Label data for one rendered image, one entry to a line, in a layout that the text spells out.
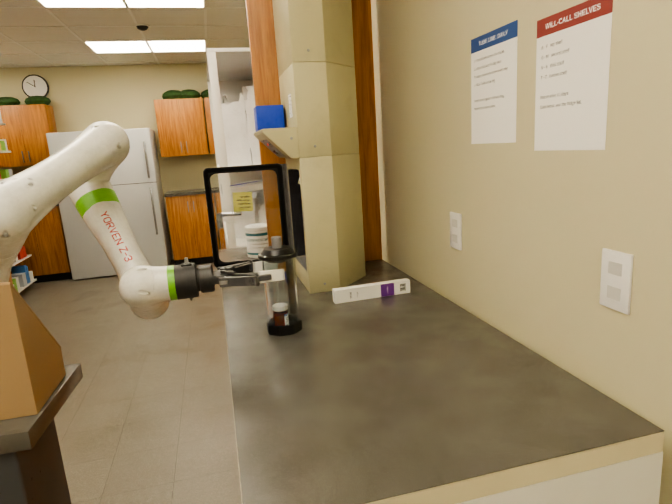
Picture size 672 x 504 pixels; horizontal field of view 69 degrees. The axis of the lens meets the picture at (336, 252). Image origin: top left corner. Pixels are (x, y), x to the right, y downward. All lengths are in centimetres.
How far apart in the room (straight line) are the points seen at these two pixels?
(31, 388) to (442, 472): 82
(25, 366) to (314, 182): 98
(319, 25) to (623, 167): 105
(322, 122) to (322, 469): 114
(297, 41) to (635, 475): 141
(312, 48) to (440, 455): 127
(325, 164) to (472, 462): 110
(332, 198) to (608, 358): 98
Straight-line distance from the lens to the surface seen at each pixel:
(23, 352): 118
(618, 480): 102
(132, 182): 658
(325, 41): 171
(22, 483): 132
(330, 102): 169
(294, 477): 85
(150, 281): 131
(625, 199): 103
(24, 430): 118
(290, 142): 165
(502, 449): 91
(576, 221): 113
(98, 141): 147
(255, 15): 207
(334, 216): 169
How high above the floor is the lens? 144
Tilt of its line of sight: 12 degrees down
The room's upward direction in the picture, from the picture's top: 4 degrees counter-clockwise
